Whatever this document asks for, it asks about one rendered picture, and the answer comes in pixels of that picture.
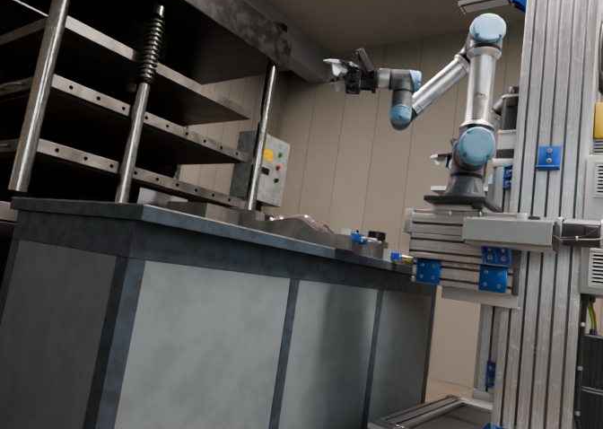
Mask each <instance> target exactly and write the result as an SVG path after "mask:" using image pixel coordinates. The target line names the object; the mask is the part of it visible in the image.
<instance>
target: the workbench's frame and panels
mask: <svg viewBox="0 0 603 429"><path fill-rule="evenodd" d="M10 209H15V210H19V211H18V214H17V218H16V223H15V226H14V231H13V239H12V242H11V247H10V250H9V254H8V259H7V262H6V266H5V271H4V277H3V282H2V285H1V290H0V429H366V427H367V423H368V422H370V421H373V420H376V419H379V418H382V417H384V416H389V415H392V414H394V413H397V412H399V411H402V410H405V409H408V408H411V407H415V406H418V405H421V404H423V403H424V402H425V393H426V385H427V376H428V368H429V359H430V351H431V342H432V332H433V316H434V308H435V299H436V291H437V285H429V284H422V283H417V282H412V281H411V275H412V268H411V267H407V266H403V265H399V264H395V263H391V262H387V261H383V260H379V259H375V258H368V257H364V256H360V255H356V254H352V253H348V252H344V251H340V250H333V249H329V248H325V247H321V246H317V245H313V244H309V243H305V242H301V241H294V240H290V239H286V238H282V237H278V236H274V235H270V234H266V233H263V232H255V231H252V230H247V229H243V228H240V227H235V226H231V225H228V224H223V223H217V222H212V221H208V220H205V219H200V218H196V217H193V216H188V215H184V214H177V213H173V212H170V211H165V210H161V209H158V208H153V207H149V206H136V205H120V204H104V203H88V202H72V201H56V200H40V199H24V198H12V201H11V205H10Z"/></svg>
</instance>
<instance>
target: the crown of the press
mask: <svg viewBox="0 0 603 429"><path fill-rule="evenodd" d="M19 1H21V2H23V3H25V4H27V5H29V6H31V7H33V8H35V9H36V10H38V11H40V12H42V13H44V14H46V15H48V13H49V9H50V5H51V1H52V0H19ZM156 4H157V5H160V6H162V7H164V8H165V9H166V11H165V15H164V16H165V17H166V19H167V20H168V21H167V24H166V25H165V26H164V31H163V35H162V40H161V42H162V44H161V45H160V46H161V49H159V50H160V54H158V55H159V58H156V59H157V60H158V63H160V64H162V65H164V66H167V67H168V68H170V69H172V70H173V71H175V72H177V73H179V74H182V75H184V76H186V77H187V78H189V79H191V80H194V81H197V83H199V84H201V85H204V84H210V83H219V82H224V81H230V80H235V79H240V78H245V77H251V76H256V75H262V74H266V72H267V66H268V65H274V66H277V72H282V71H287V70H288V66H289V61H290V55H291V49H292V44H293V37H291V36H290V35H289V34H287V33H286V32H287V26H286V25H285V24H283V23H282V22H271V21H270V20H269V19H267V17H266V16H265V15H263V14H262V13H260V12H259V11H258V10H257V9H255V8H254V7H253V6H251V5H250V4H248V3H247V2H246V1H245V0H71V4H70V7H69V11H68V16H70V17H72V18H74V19H76V20H77V21H79V22H81V23H83V24H85V25H87V26H89V27H91V28H93V29H95V30H96V31H99V32H101V33H103V34H104V35H106V36H108V37H110V38H112V39H114V40H116V41H118V42H120V43H122V44H124V45H126V46H127V47H129V48H131V49H133V50H135V51H137V52H139V53H142V48H143V43H144V35H145V30H146V25H147V21H148V19H147V14H148V13H151V12H152V10H153V6H154V5H156ZM136 86H137V84H135V83H123V88H122V94H123V95H124V96H126V97H128V98H130V99H133V100H134V99H135V91H136Z"/></svg>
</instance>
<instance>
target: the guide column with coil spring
mask: <svg viewBox="0 0 603 429"><path fill-rule="evenodd" d="M165 11H166V9H165V8H164V7H162V6H160V5H157V4H156V5H154V6H153V10H152V13H159V14H161V15H163V16H164V15H165ZM150 23H156V24H160V25H161V26H162V25H163V24H162V23H161V22H157V21H151V22H150ZM147 38H156V39H160V37H158V36H155V35H147ZM146 42H153V43H156V44H158V45H159V43H160V42H159V41H157V40H153V39H147V40H146ZM145 46H146V47H152V48H157V49H158V47H157V46H155V45H152V44H146V45H145ZM144 51H150V52H153V53H156V54H157V52H158V51H156V50H153V49H149V48H147V49H145V50H144ZM144 56H147V57H154V58H156V56H155V55H153V54H144V55H143V57H144ZM142 61H150V62H154V63H155V60H153V59H150V58H143V60H142ZM141 66H151V67H153V68H154V65H152V64H148V63H142V64H141ZM141 70H145V71H150V72H153V70H152V69H151V68H145V67H142V68H141V69H140V71H141ZM139 75H148V76H151V77H153V75H152V74H148V73H139ZM150 88H151V85H150V84H149V83H144V82H138V83H137V86H136V91H135V99H134V104H133V108H132V113H131V118H130V122H129V127H128V131H127V140H126V144H125V148H124V152H123V157H122V162H121V166H120V171H119V175H118V184H117V188H116V193H115V197H114V202H119V203H127V201H128V197H129V192H130V188H131V183H132V178H133V174H134V169H135V161H136V156H137V152H138V147H139V143H140V138H141V134H142V129H143V124H144V116H145V112H146V106H147V102H148V97H149V92H150Z"/></svg>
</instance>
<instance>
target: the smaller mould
mask: <svg viewBox="0 0 603 429"><path fill-rule="evenodd" d="M167 209H169V210H173V211H177V212H181V213H184V214H189V215H195V216H200V217H204V218H207V219H211V220H215V221H219V222H223V223H230V224H234V225H238V222H239V217H240V211H236V210H232V209H230V208H226V207H222V206H217V205H213V204H209V203H198V202H178V201H168V204H167Z"/></svg>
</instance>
